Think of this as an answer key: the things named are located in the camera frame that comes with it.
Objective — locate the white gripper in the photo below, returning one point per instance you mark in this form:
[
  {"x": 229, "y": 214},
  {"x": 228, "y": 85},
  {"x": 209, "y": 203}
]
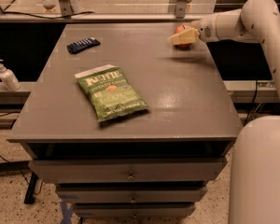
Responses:
[{"x": 205, "y": 31}]

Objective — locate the red apple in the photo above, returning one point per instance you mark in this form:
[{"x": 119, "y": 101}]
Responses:
[{"x": 179, "y": 29}]

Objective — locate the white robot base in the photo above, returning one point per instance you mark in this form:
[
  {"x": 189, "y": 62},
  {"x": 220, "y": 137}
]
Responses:
[{"x": 255, "y": 173}]

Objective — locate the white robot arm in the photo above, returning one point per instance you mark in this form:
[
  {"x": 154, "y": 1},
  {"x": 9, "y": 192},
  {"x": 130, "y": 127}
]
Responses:
[{"x": 258, "y": 21}]

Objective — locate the green jalapeno chip bag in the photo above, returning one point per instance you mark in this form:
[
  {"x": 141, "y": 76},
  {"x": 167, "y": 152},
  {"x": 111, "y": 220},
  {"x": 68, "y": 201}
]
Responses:
[{"x": 109, "y": 92}]

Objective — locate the dark blue snack bag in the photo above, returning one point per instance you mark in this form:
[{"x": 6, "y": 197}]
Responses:
[{"x": 80, "y": 45}]

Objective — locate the grey drawer cabinet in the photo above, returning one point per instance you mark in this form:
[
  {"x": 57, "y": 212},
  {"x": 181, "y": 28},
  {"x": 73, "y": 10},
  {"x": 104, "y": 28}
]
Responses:
[{"x": 125, "y": 125}]

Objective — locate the top grey drawer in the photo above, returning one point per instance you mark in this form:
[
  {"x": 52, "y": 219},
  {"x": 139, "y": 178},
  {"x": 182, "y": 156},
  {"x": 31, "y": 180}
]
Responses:
[{"x": 128, "y": 170}]

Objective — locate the grey drawer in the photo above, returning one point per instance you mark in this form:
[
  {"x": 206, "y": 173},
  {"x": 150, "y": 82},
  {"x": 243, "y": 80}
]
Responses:
[
  {"x": 134, "y": 210},
  {"x": 128, "y": 170},
  {"x": 131, "y": 194}
]

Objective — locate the bottom grey drawer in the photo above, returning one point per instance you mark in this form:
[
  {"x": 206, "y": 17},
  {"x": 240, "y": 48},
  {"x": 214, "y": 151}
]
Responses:
[{"x": 134, "y": 210}]

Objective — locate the white pump dispenser bottle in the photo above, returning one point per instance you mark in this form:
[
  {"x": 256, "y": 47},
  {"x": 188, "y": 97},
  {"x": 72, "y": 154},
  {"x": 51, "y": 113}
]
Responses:
[{"x": 8, "y": 78}]

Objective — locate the middle grey drawer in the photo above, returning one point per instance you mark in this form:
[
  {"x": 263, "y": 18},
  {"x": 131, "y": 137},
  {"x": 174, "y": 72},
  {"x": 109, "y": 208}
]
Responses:
[{"x": 131, "y": 194}]

